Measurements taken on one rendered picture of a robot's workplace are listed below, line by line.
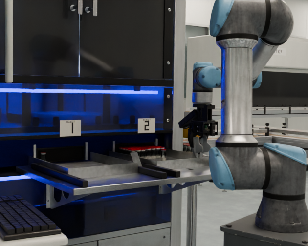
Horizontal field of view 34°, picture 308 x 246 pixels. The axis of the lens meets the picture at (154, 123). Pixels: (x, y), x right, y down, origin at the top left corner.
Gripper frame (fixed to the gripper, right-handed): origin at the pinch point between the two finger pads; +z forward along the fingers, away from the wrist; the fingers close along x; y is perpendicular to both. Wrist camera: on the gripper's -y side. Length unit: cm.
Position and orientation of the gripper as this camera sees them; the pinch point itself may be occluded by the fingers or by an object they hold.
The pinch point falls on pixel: (197, 156)
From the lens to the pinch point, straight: 189.7
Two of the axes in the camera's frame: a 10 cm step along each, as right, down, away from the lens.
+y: 5.7, 0.6, -8.2
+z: -0.2, 10.0, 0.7
